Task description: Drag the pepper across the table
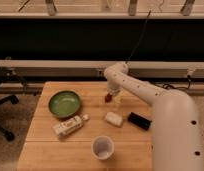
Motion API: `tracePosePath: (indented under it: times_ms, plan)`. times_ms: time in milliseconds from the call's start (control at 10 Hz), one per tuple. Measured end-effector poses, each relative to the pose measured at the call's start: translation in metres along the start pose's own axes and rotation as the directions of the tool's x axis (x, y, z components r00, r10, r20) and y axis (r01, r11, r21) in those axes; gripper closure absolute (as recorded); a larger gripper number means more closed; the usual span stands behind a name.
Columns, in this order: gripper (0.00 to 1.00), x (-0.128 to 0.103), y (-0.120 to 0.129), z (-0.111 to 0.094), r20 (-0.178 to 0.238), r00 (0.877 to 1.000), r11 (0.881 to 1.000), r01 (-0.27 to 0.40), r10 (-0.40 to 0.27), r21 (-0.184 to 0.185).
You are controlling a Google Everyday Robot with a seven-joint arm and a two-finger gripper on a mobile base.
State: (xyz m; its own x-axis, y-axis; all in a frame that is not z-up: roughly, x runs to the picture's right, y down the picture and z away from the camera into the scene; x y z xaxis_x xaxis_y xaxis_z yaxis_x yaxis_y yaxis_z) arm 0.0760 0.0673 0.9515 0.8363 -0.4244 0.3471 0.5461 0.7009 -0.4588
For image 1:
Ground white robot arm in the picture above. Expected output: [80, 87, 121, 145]
[104, 62, 203, 171]

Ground white rounded block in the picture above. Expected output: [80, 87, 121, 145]
[105, 112, 123, 127]

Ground black rectangular box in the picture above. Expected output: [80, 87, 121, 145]
[127, 112, 151, 130]

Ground translucent plastic cup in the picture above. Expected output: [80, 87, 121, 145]
[91, 136, 115, 161]

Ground green bowl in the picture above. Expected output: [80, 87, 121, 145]
[48, 91, 81, 119]

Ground white plastic bottle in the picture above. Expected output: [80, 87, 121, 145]
[53, 115, 89, 138]

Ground black office chair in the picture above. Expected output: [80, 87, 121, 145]
[0, 77, 19, 142]

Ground wall power outlet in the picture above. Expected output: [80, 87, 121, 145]
[97, 69, 104, 77]

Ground black floor cable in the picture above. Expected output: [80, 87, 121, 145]
[160, 74, 193, 92]

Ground black hanging cable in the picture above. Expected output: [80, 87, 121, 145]
[124, 9, 152, 65]

